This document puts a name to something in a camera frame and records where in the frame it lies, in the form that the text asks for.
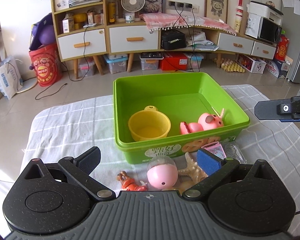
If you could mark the white shopping bag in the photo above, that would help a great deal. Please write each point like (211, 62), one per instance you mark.
(10, 78)

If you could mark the red cartoon storage bucket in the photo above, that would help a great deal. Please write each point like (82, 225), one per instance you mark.
(46, 64)

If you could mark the grey checked table cloth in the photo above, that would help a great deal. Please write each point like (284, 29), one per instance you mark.
(70, 130)

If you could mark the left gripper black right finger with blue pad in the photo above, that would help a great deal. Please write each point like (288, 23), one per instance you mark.
(242, 198)

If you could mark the wooden shelf cabinet white drawers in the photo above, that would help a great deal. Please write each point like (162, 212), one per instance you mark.
(132, 38)

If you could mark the purple plush toy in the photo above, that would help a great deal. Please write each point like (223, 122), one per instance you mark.
(43, 33)

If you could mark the beige starfish toy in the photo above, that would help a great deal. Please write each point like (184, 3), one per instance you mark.
(192, 170)

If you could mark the yellow toy pot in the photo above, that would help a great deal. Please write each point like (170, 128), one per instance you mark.
(149, 124)

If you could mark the framed cartoon girl picture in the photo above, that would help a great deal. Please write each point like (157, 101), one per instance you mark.
(217, 10)

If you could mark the white desk fan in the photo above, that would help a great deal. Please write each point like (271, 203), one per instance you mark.
(128, 9)

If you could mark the orange toy figure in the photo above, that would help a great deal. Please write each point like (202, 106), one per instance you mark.
(129, 184)

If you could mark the clear bin blue lid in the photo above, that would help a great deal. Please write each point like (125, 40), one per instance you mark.
(116, 64)

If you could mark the egg tray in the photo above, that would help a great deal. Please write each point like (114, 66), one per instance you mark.
(231, 66)

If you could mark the black microwave oven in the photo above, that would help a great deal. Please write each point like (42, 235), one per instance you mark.
(262, 28)

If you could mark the white printer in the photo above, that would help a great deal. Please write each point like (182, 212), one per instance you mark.
(266, 11)

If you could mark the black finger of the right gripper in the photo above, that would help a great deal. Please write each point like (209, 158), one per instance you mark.
(285, 110)

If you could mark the pink checked cloth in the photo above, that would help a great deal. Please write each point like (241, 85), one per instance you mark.
(156, 21)

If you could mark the pink toy card box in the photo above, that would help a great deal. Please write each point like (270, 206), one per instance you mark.
(216, 149)

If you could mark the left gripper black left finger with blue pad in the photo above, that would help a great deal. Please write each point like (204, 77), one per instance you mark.
(52, 198)

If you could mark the green plastic cookie box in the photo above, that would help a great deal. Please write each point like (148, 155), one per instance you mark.
(182, 97)

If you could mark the red box under cabinet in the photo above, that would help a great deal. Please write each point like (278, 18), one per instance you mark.
(173, 61)

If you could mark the clear plastic toy container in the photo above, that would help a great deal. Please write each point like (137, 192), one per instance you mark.
(232, 150)

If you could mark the black bag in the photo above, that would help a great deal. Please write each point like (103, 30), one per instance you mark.
(172, 39)

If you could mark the pink capsule ball toy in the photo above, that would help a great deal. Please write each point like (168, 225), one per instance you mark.
(162, 173)

